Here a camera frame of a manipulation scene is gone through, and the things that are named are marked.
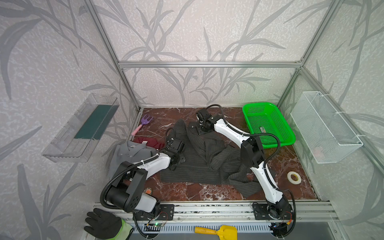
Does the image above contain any white wire mesh basket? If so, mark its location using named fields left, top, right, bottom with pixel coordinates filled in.
left=291, top=91, right=364, bottom=164

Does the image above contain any black green work glove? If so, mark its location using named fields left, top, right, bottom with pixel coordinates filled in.
left=84, top=208, right=134, bottom=240

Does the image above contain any clear plastic wall bin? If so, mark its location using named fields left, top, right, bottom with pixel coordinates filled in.
left=42, top=94, right=120, bottom=163

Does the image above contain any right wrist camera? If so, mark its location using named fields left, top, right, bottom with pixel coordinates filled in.
left=197, top=109, right=212, bottom=123

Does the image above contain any dark grey striped shirt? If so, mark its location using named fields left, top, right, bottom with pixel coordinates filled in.
left=160, top=120, right=262, bottom=198

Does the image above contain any green plastic basket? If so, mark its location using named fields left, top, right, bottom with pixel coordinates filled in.
left=243, top=102, right=296, bottom=147

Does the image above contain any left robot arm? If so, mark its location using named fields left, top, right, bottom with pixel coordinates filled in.
left=100, top=139, right=185, bottom=217

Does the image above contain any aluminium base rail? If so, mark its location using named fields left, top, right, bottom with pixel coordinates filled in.
left=92, top=200, right=340, bottom=224

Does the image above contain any light grey folded shirt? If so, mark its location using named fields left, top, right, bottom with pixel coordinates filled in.
left=107, top=141, right=157, bottom=180

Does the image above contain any small round orange lid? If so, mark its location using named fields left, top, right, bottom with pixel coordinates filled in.
left=144, top=188, right=153, bottom=196

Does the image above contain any purple pink toy rake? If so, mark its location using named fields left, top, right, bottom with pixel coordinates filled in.
left=131, top=115, right=154, bottom=137

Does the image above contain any yellow toy shovel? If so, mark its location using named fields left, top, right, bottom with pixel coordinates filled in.
left=195, top=226, right=238, bottom=240

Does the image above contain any maroon folded shirt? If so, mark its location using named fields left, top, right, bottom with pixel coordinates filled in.
left=133, top=137, right=165, bottom=150

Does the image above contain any white tape roll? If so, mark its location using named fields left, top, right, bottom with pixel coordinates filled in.
left=287, top=171, right=302, bottom=185

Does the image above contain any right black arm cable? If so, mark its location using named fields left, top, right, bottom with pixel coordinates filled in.
left=205, top=104, right=298, bottom=232

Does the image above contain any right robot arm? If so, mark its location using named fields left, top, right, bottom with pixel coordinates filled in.
left=197, top=110, right=290, bottom=220

